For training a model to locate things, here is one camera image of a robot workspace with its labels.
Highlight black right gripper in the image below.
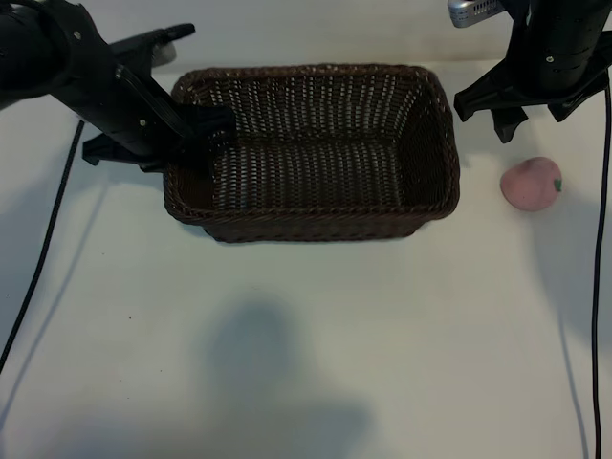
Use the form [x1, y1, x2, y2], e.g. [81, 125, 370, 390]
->
[452, 0, 612, 144]

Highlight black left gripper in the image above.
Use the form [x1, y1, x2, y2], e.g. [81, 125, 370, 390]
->
[46, 0, 236, 179]

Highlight pink toy peach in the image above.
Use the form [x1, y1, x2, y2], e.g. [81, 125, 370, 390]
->
[499, 157, 563, 212]

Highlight dark brown wicker basket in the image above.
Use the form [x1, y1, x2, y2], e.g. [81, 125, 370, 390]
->
[163, 62, 461, 244]

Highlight black ribbed gripper cable loom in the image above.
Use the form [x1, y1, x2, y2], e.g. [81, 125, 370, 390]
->
[114, 65, 193, 141]

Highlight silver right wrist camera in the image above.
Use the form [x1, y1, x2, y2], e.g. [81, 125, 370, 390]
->
[446, 0, 504, 30]

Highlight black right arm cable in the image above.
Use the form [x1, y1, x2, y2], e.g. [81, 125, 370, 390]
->
[591, 87, 612, 459]

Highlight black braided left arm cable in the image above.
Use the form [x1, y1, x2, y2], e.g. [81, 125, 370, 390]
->
[0, 120, 86, 375]

